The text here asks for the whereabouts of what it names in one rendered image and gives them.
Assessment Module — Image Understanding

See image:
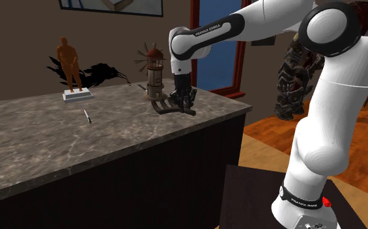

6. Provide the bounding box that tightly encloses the red-framed window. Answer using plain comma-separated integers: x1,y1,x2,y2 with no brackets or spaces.
190,0,252,100

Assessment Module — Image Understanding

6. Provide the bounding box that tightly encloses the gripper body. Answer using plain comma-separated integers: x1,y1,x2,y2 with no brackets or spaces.
173,73,193,95

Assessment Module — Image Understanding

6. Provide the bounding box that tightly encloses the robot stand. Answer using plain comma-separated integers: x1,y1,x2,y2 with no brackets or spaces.
218,164,367,229

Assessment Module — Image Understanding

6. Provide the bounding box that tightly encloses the small dark wall picture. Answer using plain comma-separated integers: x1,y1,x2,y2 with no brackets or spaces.
251,35,277,47

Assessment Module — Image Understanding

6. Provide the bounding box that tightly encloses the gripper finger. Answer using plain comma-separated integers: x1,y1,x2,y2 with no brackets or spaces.
169,90,185,111
183,88,199,111

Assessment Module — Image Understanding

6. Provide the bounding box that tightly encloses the dark brown fork-shaped rack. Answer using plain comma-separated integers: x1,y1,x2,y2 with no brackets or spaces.
150,99,197,116

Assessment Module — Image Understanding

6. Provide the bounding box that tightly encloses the framed wall picture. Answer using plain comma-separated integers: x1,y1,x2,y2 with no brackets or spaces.
58,0,164,18

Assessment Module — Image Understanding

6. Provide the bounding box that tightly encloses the dark armoured figure statue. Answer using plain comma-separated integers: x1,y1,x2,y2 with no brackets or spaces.
274,31,326,121

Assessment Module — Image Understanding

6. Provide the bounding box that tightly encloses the black ragged wall ornament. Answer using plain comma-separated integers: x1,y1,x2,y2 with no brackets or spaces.
46,56,132,89

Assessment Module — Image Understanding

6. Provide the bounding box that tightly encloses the orange human figure statue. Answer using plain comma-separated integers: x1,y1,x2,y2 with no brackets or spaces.
55,36,95,104

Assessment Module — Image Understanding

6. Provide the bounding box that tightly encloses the brown windmill tower model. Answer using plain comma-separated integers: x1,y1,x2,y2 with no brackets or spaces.
134,42,169,101

